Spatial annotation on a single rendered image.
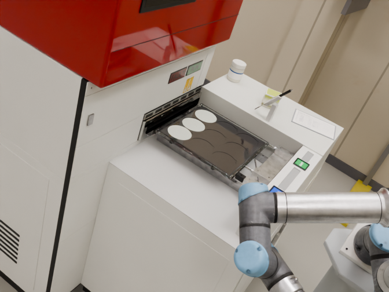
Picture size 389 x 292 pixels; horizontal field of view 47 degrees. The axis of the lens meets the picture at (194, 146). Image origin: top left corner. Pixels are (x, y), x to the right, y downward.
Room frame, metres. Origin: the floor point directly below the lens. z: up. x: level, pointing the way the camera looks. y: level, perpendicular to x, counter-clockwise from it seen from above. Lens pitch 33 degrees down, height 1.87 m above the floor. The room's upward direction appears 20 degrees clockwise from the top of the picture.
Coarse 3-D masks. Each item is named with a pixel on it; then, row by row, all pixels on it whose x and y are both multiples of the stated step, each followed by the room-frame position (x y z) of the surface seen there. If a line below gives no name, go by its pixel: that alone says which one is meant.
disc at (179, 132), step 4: (168, 128) 1.53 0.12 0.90; (172, 128) 1.54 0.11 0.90; (176, 128) 1.55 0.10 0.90; (180, 128) 1.56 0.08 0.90; (184, 128) 1.57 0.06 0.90; (168, 132) 1.50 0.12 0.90; (172, 132) 1.51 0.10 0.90; (176, 132) 1.52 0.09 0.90; (180, 132) 1.53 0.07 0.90; (184, 132) 1.54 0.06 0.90; (188, 132) 1.55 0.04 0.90; (176, 136) 1.49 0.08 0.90; (180, 136) 1.50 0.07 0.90; (184, 136) 1.51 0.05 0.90; (188, 136) 1.52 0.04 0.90
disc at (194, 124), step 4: (184, 120) 1.63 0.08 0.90; (188, 120) 1.64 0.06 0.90; (192, 120) 1.65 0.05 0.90; (196, 120) 1.66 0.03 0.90; (184, 124) 1.60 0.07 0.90; (188, 124) 1.61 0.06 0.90; (192, 124) 1.62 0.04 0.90; (196, 124) 1.63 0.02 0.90; (200, 124) 1.64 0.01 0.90; (188, 128) 1.58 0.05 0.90; (192, 128) 1.59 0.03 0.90; (196, 128) 1.60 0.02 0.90; (200, 128) 1.61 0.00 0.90; (204, 128) 1.62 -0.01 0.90
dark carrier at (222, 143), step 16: (192, 112) 1.71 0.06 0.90; (208, 128) 1.64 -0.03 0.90; (224, 128) 1.68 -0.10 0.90; (240, 128) 1.73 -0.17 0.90; (192, 144) 1.48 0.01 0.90; (208, 144) 1.52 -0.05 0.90; (224, 144) 1.56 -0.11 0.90; (240, 144) 1.60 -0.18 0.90; (256, 144) 1.65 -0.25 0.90; (208, 160) 1.41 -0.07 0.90; (224, 160) 1.44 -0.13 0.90; (240, 160) 1.48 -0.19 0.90
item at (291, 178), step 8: (296, 152) 1.60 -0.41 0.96; (304, 152) 1.62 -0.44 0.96; (312, 152) 1.64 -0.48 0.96; (296, 160) 1.53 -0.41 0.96; (304, 160) 1.56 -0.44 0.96; (312, 160) 1.57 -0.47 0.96; (288, 168) 1.46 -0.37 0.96; (296, 168) 1.48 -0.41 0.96; (312, 168) 1.52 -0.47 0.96; (280, 176) 1.38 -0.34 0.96; (288, 176) 1.41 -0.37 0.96; (296, 176) 1.42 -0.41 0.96; (304, 176) 1.44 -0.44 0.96; (272, 184) 1.32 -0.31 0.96; (280, 184) 1.34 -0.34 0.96; (288, 184) 1.36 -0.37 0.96; (296, 184) 1.37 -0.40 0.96; (304, 184) 1.54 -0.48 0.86; (272, 224) 1.14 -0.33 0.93
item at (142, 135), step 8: (192, 96) 1.78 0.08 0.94; (200, 96) 1.85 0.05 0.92; (176, 104) 1.66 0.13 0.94; (184, 104) 1.72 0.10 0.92; (160, 112) 1.55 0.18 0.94; (168, 112) 1.60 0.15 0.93; (184, 112) 1.74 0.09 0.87; (144, 120) 1.46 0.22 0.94; (152, 120) 1.49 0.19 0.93; (168, 120) 1.63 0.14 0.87; (144, 128) 1.45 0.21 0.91; (152, 128) 1.53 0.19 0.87; (144, 136) 1.46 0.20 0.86
